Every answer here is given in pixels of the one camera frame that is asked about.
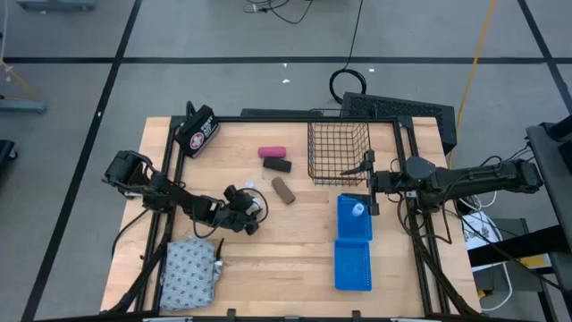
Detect black wire basket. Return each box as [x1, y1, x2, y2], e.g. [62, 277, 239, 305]
[307, 108, 374, 187]

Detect pink bandage roll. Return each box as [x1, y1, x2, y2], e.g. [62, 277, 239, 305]
[257, 146, 288, 159]

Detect yellow hanging cable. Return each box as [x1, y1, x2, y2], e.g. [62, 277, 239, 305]
[448, 0, 498, 169]

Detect grey patterned fabric pouch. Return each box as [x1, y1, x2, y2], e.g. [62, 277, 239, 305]
[158, 237, 225, 313]

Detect black bandage roll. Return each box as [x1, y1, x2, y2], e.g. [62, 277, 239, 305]
[262, 157, 293, 174]

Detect black side table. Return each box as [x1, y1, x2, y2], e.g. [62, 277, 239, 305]
[467, 114, 572, 322]

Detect black first aid kit bag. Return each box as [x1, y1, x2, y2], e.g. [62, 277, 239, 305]
[172, 100, 221, 159]

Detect black coiled floor cable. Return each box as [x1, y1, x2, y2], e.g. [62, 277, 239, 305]
[328, 0, 368, 105]

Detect brown bandage roll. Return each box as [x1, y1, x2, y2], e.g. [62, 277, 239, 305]
[271, 176, 297, 206]

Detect white printed paper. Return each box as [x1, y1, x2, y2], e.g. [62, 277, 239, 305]
[462, 212, 498, 257]

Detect black perforated computer case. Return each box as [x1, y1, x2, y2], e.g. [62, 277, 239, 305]
[340, 91, 458, 156]

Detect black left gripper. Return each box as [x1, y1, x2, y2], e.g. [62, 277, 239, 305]
[214, 184, 263, 237]

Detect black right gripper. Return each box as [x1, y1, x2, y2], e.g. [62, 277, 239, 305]
[339, 149, 407, 217]

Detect blue plastic basket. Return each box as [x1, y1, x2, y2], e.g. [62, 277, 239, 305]
[333, 239, 374, 292]
[335, 193, 374, 242]

